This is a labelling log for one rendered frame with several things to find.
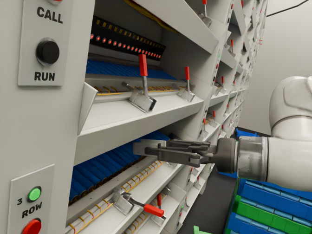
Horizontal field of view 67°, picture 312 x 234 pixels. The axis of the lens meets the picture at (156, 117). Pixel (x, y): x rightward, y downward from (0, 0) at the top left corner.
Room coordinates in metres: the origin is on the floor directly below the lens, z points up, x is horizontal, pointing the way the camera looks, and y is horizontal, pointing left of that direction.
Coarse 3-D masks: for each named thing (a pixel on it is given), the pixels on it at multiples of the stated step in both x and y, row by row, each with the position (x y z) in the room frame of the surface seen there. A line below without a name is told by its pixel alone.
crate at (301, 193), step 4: (252, 180) 0.88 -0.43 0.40; (268, 184) 0.86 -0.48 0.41; (272, 184) 0.85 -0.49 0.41; (280, 188) 0.84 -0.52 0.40; (284, 188) 0.84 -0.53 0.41; (288, 192) 0.83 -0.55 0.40; (292, 192) 0.83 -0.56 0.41; (296, 192) 0.83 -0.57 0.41; (300, 192) 0.82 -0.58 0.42; (304, 192) 0.82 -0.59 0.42; (308, 192) 0.81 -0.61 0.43; (304, 196) 0.82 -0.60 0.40; (308, 196) 0.81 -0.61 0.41
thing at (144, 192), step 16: (176, 128) 0.81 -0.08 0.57; (144, 176) 0.52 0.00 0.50; (160, 176) 0.55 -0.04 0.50; (128, 192) 0.44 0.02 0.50; (144, 192) 0.46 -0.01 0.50; (112, 208) 0.38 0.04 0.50; (80, 224) 0.32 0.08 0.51; (96, 224) 0.33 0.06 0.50; (112, 224) 0.34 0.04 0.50; (128, 224) 0.40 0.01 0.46
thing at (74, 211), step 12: (132, 168) 0.49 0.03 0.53; (144, 168) 0.53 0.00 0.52; (156, 168) 0.57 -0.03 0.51; (120, 180) 0.43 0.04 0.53; (96, 192) 0.37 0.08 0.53; (108, 192) 0.38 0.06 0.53; (72, 204) 0.32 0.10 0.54; (84, 204) 0.33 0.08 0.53; (96, 204) 0.35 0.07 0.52; (72, 216) 0.30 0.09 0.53; (96, 216) 0.33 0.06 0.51
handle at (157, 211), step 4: (128, 196) 0.39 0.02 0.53; (128, 200) 0.39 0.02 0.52; (132, 200) 0.39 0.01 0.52; (132, 204) 0.38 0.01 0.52; (136, 204) 0.38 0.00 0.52; (140, 204) 0.38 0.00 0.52; (144, 204) 0.38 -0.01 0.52; (148, 204) 0.38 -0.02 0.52; (144, 208) 0.37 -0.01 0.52; (148, 208) 0.37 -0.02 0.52; (152, 208) 0.37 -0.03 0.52; (156, 208) 0.37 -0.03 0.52; (148, 212) 0.37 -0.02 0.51; (152, 212) 0.37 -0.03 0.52; (156, 212) 0.36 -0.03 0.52; (160, 212) 0.36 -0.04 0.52; (160, 216) 0.36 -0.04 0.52
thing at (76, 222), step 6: (156, 162) 0.60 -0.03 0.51; (150, 168) 0.56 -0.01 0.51; (138, 174) 0.51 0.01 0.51; (132, 180) 0.47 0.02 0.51; (126, 186) 0.45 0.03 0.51; (108, 198) 0.39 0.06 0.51; (102, 204) 0.37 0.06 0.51; (90, 210) 0.34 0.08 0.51; (96, 210) 0.36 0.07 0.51; (84, 216) 0.33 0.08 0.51; (78, 222) 0.31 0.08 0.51; (66, 228) 0.29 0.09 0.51; (72, 228) 0.30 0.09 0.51
